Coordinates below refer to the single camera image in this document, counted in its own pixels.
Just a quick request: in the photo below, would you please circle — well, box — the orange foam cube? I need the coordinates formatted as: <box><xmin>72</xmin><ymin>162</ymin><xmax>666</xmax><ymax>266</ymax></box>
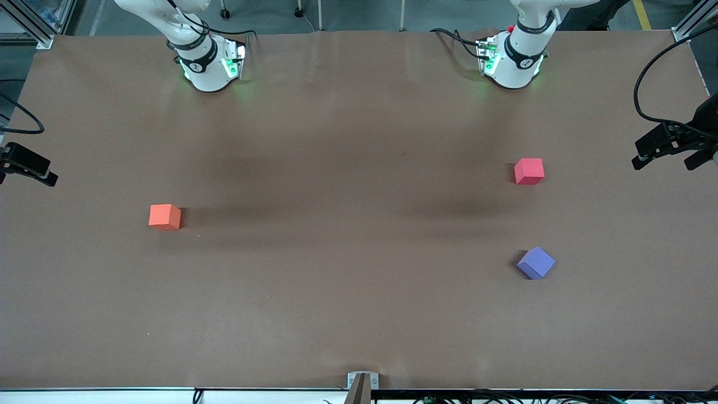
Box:
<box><xmin>149</xmin><ymin>204</ymin><xmax>182</xmax><ymax>231</ymax></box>

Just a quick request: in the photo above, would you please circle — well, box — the red foam cube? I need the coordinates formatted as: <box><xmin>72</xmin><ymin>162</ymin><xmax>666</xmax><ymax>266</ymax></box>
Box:
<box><xmin>514</xmin><ymin>158</ymin><xmax>545</xmax><ymax>186</ymax></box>

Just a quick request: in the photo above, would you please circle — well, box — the purple foam cube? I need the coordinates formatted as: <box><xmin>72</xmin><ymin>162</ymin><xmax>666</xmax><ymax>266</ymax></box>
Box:
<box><xmin>517</xmin><ymin>246</ymin><xmax>556</xmax><ymax>280</ymax></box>

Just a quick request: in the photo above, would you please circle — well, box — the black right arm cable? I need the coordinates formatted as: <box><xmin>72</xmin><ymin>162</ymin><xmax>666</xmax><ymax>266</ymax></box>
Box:
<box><xmin>0</xmin><ymin>92</ymin><xmax>45</xmax><ymax>135</ymax></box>

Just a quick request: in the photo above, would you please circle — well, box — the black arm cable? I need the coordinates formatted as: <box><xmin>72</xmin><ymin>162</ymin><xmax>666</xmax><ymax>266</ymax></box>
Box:
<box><xmin>0</xmin><ymin>92</ymin><xmax>45</xmax><ymax>135</ymax></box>
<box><xmin>633</xmin><ymin>25</ymin><xmax>718</xmax><ymax>139</ymax></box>

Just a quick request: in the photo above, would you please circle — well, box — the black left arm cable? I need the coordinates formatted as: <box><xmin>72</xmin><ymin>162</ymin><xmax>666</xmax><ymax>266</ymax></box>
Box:
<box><xmin>633</xmin><ymin>25</ymin><xmax>718</xmax><ymax>139</ymax></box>

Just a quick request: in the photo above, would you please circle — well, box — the aluminium frame post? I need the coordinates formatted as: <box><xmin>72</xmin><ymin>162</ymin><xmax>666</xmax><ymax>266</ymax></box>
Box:
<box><xmin>0</xmin><ymin>0</ymin><xmax>55</xmax><ymax>50</ymax></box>
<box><xmin>672</xmin><ymin>0</ymin><xmax>718</xmax><ymax>43</ymax></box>

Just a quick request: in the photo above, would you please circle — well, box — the black left base cable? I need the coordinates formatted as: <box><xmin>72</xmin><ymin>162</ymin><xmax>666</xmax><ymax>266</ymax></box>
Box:
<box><xmin>430</xmin><ymin>27</ymin><xmax>485</xmax><ymax>61</ymax></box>

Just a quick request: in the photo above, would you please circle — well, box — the black base cable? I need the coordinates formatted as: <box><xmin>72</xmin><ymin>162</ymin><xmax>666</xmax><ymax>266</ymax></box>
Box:
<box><xmin>430</xmin><ymin>27</ymin><xmax>485</xmax><ymax>61</ymax></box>
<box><xmin>212</xmin><ymin>27</ymin><xmax>258</xmax><ymax>47</ymax></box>

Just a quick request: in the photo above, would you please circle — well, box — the black right base cable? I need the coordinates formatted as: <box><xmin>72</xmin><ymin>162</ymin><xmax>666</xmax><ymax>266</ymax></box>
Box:
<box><xmin>212</xmin><ymin>27</ymin><xmax>258</xmax><ymax>47</ymax></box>

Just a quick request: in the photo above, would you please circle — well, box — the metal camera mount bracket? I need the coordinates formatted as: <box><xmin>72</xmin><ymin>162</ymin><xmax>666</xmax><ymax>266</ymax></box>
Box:
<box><xmin>343</xmin><ymin>371</ymin><xmax>379</xmax><ymax>404</ymax></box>

